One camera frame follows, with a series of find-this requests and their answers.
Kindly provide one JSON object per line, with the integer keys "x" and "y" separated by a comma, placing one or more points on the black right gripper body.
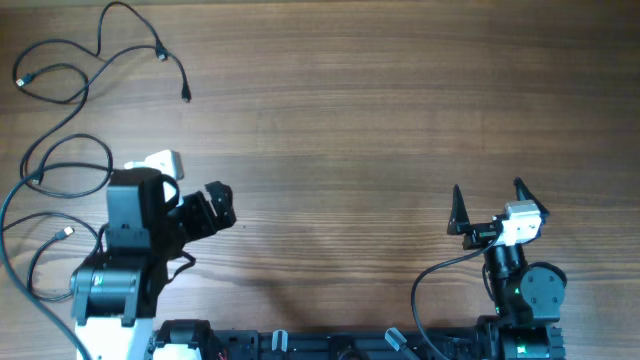
{"x": 479, "y": 235}

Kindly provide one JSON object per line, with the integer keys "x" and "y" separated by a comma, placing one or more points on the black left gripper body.
{"x": 194, "y": 220}

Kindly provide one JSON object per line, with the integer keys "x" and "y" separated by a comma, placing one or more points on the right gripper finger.
{"x": 523, "y": 193}
{"x": 459, "y": 222}

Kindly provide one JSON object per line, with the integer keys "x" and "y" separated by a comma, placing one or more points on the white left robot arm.
{"x": 116, "y": 291}

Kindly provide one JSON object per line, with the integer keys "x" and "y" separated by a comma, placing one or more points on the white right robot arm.
{"x": 527, "y": 296}

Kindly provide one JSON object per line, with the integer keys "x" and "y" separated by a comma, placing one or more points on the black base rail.
{"x": 350, "y": 345}

